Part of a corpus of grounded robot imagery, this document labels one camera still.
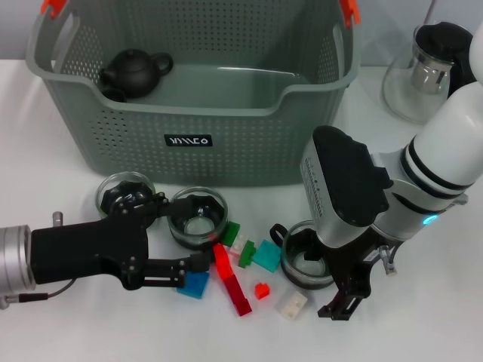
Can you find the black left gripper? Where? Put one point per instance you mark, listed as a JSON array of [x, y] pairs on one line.
[[83, 249]]

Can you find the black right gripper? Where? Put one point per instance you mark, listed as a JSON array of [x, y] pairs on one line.
[[354, 260]]

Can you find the glass teacup black sleeve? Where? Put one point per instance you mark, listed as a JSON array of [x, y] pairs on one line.
[[294, 268]]

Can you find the blue square toy brick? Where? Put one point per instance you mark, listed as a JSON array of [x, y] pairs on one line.
[[194, 285]]

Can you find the glass jar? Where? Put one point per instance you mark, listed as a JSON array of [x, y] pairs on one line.
[[212, 215], [126, 186]]

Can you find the grey perforated plastic storage bin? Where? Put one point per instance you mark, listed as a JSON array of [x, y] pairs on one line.
[[226, 158]]

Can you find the green toy brick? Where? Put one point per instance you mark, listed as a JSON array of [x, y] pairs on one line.
[[231, 233], [247, 256]]

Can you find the translucent white toy brick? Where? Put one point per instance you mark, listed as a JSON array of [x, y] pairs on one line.
[[291, 306]]

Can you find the bright red long brick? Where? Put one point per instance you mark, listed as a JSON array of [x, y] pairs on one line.
[[222, 262]]

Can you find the small white toy brick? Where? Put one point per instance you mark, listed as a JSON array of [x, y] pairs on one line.
[[241, 241]]

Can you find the tiny red toy brick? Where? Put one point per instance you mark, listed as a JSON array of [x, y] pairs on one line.
[[262, 291]]

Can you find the teal square toy brick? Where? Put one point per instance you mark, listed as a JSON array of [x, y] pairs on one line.
[[266, 256]]

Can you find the dark red long brick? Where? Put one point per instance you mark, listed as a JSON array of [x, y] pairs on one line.
[[237, 296]]

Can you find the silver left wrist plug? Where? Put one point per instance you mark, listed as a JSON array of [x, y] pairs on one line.
[[57, 219]]

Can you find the black clay teapot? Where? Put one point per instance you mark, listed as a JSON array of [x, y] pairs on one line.
[[132, 73]]

